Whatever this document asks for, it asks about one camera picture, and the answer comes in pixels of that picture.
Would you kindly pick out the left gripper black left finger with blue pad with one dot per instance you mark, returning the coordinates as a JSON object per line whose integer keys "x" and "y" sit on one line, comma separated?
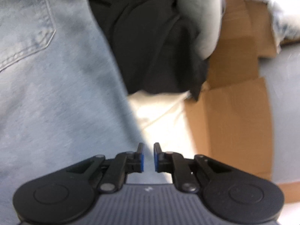
{"x": 68, "y": 194}

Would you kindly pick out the light blue denim jeans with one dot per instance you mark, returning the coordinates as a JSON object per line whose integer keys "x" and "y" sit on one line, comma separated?
{"x": 62, "y": 98}

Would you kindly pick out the brown cardboard sheet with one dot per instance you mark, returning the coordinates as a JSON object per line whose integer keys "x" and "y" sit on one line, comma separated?
{"x": 232, "y": 122}

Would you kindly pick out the grey fluffy blanket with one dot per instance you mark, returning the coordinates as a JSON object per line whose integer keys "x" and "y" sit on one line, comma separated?
{"x": 285, "y": 19}

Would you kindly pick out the cream bear print bedsheet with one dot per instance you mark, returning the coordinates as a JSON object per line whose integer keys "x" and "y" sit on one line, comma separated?
{"x": 162, "y": 119}

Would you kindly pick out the black garment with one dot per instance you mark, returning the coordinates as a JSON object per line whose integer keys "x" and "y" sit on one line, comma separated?
{"x": 154, "y": 45}

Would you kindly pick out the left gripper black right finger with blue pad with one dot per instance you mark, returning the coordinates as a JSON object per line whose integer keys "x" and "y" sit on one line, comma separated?
{"x": 229, "y": 193}

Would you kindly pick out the grey green pillow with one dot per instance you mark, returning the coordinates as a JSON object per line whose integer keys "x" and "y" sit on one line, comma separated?
{"x": 207, "y": 16}

